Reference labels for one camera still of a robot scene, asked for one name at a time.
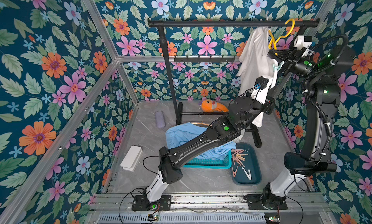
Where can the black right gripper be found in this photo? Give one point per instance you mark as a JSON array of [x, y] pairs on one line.
[[284, 56]]

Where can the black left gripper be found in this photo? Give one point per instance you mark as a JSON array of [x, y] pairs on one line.
[[260, 103]]

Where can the light green clothespin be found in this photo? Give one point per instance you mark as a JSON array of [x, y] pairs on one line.
[[277, 67]]

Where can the white t-shirt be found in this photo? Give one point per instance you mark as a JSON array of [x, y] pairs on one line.
[[254, 63]]

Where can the light blue t-shirt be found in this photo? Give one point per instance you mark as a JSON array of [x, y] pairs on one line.
[[181, 134]]

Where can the wooden hanger metal hook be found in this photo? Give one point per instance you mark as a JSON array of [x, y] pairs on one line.
[[200, 124]]

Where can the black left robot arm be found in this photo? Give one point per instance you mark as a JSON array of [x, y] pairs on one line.
[[241, 113]]

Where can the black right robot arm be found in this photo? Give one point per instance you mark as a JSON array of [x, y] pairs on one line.
[[320, 66]]

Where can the teal basket under shirt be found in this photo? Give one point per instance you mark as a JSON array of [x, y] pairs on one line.
[[211, 164]]

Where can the orange plush fish toy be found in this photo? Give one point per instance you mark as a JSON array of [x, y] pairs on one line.
[[209, 105]]

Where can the dark teal clothespin tray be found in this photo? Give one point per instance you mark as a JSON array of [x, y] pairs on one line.
[[245, 155]]

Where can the pink clothespin in tray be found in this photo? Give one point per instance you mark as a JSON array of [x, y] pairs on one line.
[[234, 170]]

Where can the grey purple cylinder roller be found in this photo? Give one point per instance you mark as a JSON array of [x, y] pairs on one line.
[[160, 119]]

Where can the white box on table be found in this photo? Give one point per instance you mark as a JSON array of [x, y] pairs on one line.
[[131, 159]]

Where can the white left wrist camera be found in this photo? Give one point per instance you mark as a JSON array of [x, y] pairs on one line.
[[260, 89]]

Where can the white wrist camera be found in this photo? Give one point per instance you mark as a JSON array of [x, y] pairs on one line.
[[302, 45], [260, 89]]

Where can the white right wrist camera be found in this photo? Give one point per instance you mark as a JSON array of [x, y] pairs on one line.
[[302, 45]]

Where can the black wall hook rail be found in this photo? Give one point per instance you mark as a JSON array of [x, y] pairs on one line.
[[207, 59]]

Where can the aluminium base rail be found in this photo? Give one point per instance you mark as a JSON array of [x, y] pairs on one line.
[[211, 208]]

